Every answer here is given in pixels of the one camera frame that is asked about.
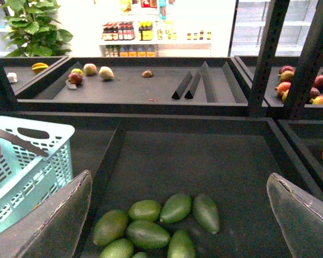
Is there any green avocado bottom left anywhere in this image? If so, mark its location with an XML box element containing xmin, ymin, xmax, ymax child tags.
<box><xmin>100</xmin><ymin>238</ymin><xmax>134</xmax><ymax>258</ymax></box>

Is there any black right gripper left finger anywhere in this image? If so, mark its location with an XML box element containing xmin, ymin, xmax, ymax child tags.
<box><xmin>0</xmin><ymin>170</ymin><xmax>92</xmax><ymax>257</ymax></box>

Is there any brown fruit far tray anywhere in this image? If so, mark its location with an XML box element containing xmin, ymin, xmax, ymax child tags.
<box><xmin>142</xmin><ymin>70</ymin><xmax>154</xmax><ymax>78</ymax></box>

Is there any light blue plastic basket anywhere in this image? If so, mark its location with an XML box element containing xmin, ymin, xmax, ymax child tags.
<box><xmin>0</xmin><ymin>116</ymin><xmax>75</xmax><ymax>233</ymax></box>

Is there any black triangular divider left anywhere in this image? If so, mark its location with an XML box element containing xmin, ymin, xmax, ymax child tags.
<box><xmin>172</xmin><ymin>71</ymin><xmax>192</xmax><ymax>100</ymax></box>

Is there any green avocado rightmost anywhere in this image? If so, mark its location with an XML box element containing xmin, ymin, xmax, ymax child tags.
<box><xmin>193</xmin><ymin>193</ymin><xmax>220</xmax><ymax>234</ymax></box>

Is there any black triangular divider right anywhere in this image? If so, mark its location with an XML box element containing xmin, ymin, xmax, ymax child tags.
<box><xmin>185</xmin><ymin>70</ymin><xmax>201</xmax><ymax>99</ymax></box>

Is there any green avocado centre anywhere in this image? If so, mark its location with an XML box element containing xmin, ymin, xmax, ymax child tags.
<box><xmin>126</xmin><ymin>220</ymin><xmax>171</xmax><ymax>250</ymax></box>

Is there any green avocado upper left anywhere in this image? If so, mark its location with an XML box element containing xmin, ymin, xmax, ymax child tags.
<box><xmin>128</xmin><ymin>199</ymin><xmax>162</xmax><ymax>221</ymax></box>

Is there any green potted plant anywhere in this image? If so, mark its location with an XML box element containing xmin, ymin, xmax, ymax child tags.
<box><xmin>3</xmin><ymin>1</ymin><xmax>73</xmax><ymax>57</ymax></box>

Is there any black slanted shelf post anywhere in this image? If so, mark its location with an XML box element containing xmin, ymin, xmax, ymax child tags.
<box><xmin>283</xmin><ymin>1</ymin><xmax>323</xmax><ymax>119</ymax></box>

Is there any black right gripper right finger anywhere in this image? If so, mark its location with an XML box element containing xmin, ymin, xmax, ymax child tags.
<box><xmin>266</xmin><ymin>173</ymin><xmax>323</xmax><ymax>257</ymax></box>

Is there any green avocado upper middle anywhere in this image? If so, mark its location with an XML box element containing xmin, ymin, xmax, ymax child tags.
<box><xmin>159</xmin><ymin>193</ymin><xmax>192</xmax><ymax>224</ymax></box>

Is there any black triangular divider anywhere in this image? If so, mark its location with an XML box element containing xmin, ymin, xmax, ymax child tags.
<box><xmin>185</xmin><ymin>70</ymin><xmax>201</xmax><ymax>99</ymax></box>
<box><xmin>172</xmin><ymin>71</ymin><xmax>192</xmax><ymax>100</ymax></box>

